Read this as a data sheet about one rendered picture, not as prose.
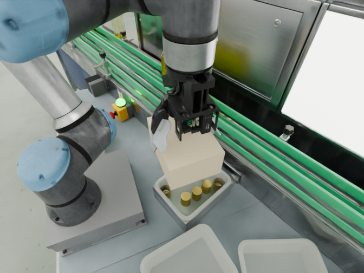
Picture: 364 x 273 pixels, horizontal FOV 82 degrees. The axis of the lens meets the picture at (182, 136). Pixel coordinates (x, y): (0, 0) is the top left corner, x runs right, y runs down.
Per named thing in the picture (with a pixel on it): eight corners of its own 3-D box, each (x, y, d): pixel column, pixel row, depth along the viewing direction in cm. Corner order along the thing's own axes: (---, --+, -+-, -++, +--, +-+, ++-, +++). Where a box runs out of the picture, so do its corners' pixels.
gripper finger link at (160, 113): (146, 132, 40) (169, 96, 36) (144, 127, 41) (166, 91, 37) (166, 136, 43) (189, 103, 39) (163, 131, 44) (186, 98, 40)
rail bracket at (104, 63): (113, 78, 108) (106, 53, 98) (99, 83, 105) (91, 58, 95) (109, 75, 110) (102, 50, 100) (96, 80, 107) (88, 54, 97)
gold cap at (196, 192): (196, 203, 73) (197, 197, 70) (189, 196, 75) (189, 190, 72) (203, 196, 75) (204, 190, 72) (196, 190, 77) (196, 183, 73)
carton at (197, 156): (170, 190, 45) (169, 170, 40) (150, 138, 55) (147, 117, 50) (220, 172, 48) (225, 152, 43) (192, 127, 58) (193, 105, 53)
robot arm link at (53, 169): (28, 195, 55) (-5, 165, 45) (66, 158, 64) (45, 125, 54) (63, 213, 52) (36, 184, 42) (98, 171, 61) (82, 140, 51)
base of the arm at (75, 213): (51, 236, 58) (33, 222, 50) (47, 192, 67) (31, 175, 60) (106, 211, 63) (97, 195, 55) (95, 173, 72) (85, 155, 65)
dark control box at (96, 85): (108, 92, 121) (104, 79, 115) (95, 98, 117) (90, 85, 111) (101, 86, 125) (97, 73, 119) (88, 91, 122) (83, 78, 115)
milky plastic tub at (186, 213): (230, 192, 78) (234, 179, 71) (185, 233, 68) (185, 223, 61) (197, 163, 87) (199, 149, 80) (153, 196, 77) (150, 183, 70)
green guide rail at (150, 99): (186, 135, 80) (186, 119, 74) (184, 136, 79) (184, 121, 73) (40, 15, 169) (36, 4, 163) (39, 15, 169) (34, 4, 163)
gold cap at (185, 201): (185, 208, 72) (185, 202, 69) (178, 201, 74) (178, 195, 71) (193, 202, 74) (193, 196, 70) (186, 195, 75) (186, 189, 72)
